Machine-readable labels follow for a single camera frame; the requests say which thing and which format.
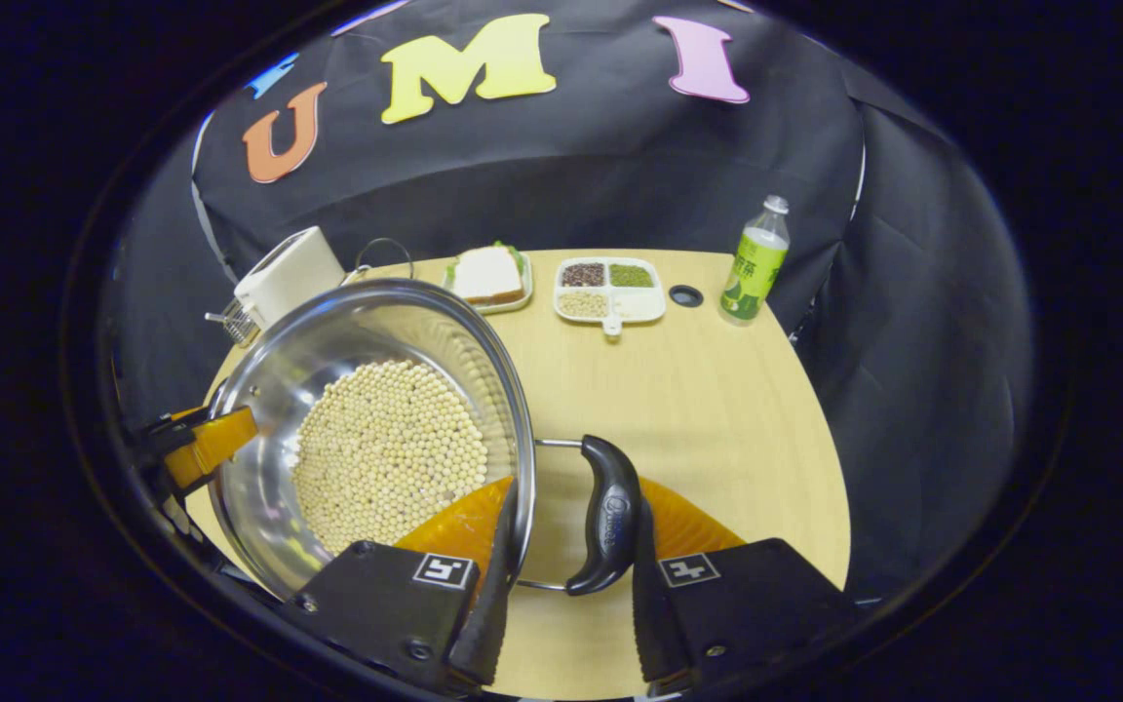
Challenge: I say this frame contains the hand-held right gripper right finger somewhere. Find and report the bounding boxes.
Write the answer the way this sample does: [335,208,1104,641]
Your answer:
[630,476,863,697]

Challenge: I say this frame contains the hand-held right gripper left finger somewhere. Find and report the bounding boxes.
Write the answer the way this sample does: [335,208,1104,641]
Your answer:
[290,475,522,695]

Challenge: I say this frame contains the steel pot with black handle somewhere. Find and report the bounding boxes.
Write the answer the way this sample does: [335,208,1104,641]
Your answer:
[209,278,642,599]

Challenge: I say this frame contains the pile of soybeans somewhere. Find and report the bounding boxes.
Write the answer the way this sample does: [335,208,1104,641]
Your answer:
[290,359,490,558]

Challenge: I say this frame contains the white toaster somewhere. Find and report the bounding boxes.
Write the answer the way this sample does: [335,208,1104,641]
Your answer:
[233,226,346,332]

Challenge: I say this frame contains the small green plate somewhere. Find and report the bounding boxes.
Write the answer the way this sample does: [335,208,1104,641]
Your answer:
[442,249,534,316]

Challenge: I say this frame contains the white divided bean tray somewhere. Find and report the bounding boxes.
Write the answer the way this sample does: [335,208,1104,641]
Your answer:
[554,256,668,338]

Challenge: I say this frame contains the sandwich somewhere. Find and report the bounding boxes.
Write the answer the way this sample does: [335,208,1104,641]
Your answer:
[450,242,526,305]

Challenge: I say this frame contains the green drink bottle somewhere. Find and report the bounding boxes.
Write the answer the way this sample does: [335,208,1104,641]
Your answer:
[719,195,792,327]

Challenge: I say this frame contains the black backdrop cloth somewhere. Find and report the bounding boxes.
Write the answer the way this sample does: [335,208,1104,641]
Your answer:
[108,0,1035,605]

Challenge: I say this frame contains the black power cable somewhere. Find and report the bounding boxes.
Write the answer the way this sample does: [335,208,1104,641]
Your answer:
[355,237,416,285]

